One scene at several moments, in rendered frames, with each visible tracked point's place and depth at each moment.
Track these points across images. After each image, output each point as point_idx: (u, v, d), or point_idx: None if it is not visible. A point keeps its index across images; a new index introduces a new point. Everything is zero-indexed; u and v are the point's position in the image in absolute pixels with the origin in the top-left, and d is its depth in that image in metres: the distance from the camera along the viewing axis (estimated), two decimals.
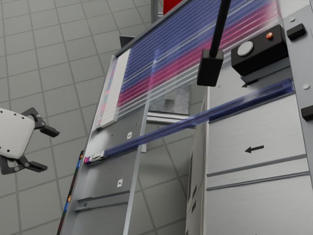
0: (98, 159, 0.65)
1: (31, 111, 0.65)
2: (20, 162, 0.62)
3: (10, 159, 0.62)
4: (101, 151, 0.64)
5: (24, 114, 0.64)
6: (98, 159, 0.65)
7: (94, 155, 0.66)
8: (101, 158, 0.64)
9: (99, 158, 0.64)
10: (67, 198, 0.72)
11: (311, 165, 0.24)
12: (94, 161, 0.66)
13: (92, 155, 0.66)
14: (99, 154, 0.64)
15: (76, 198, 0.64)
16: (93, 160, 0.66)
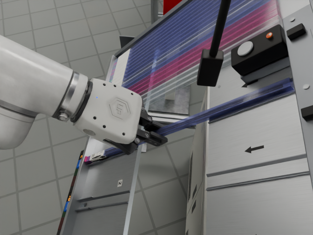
0: (99, 159, 0.65)
1: (125, 148, 0.48)
2: (143, 116, 0.51)
3: (137, 95, 0.49)
4: (101, 151, 0.64)
5: (118, 143, 0.47)
6: (98, 158, 0.65)
7: (94, 155, 0.66)
8: (102, 157, 0.64)
9: (100, 157, 0.64)
10: (67, 198, 0.72)
11: (311, 165, 0.24)
12: (95, 161, 0.67)
13: (92, 155, 0.66)
14: (100, 153, 0.64)
15: (76, 198, 0.64)
16: (93, 159, 0.66)
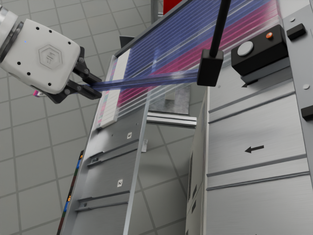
0: (45, 96, 0.66)
1: (55, 97, 0.48)
2: (80, 68, 0.50)
3: (75, 45, 0.48)
4: None
5: (46, 91, 0.47)
6: (45, 95, 0.66)
7: None
8: None
9: (46, 95, 0.65)
10: (67, 198, 0.72)
11: (311, 165, 0.24)
12: (43, 97, 0.67)
13: None
14: None
15: (76, 198, 0.64)
16: (40, 95, 0.66)
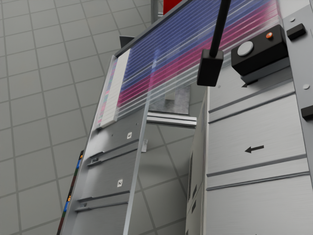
0: None
1: None
2: None
3: None
4: None
5: None
6: None
7: None
8: None
9: None
10: (67, 198, 0.72)
11: (311, 165, 0.24)
12: None
13: None
14: None
15: (76, 198, 0.64)
16: None
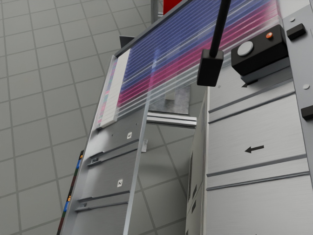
0: None
1: None
2: None
3: None
4: None
5: None
6: None
7: None
8: None
9: None
10: (67, 198, 0.72)
11: (311, 165, 0.24)
12: None
13: None
14: None
15: (76, 198, 0.64)
16: None
